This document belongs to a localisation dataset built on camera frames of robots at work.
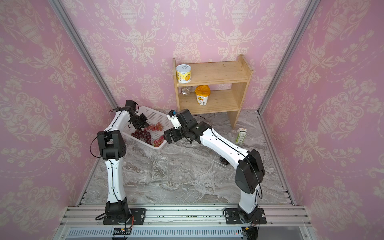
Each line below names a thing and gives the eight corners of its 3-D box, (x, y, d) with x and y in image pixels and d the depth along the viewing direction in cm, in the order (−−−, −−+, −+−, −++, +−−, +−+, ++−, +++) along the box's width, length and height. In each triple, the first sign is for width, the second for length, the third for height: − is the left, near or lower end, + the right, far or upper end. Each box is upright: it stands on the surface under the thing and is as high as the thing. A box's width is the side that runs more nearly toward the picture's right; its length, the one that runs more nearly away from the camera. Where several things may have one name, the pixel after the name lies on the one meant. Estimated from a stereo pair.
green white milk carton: (234, 145, 103) (239, 133, 92) (233, 140, 106) (238, 127, 95) (242, 145, 103) (247, 133, 92) (240, 140, 106) (246, 127, 95)
